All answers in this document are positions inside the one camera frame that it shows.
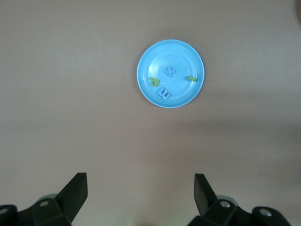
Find green lowercase letter with hole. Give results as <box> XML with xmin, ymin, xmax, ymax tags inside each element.
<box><xmin>148</xmin><ymin>77</ymin><xmax>161</xmax><ymax>88</ymax></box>

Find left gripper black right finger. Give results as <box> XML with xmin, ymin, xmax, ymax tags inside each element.
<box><xmin>189</xmin><ymin>173</ymin><xmax>254</xmax><ymax>226</ymax></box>

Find blue plate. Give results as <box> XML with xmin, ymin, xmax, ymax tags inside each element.
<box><xmin>136</xmin><ymin>39</ymin><xmax>206</xmax><ymax>109</ymax></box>

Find blue letter m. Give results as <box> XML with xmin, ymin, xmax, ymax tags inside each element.
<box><xmin>157</xmin><ymin>87</ymin><xmax>172</xmax><ymax>99</ymax></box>

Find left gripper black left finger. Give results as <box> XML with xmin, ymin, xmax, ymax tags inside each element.
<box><xmin>17</xmin><ymin>172</ymin><xmax>88</xmax><ymax>226</ymax></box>

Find blue letter x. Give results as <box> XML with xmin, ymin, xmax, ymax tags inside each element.
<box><xmin>163</xmin><ymin>66</ymin><xmax>177</xmax><ymax>78</ymax></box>

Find brown table cover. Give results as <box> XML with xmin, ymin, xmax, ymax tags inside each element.
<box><xmin>0</xmin><ymin>0</ymin><xmax>301</xmax><ymax>226</ymax></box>

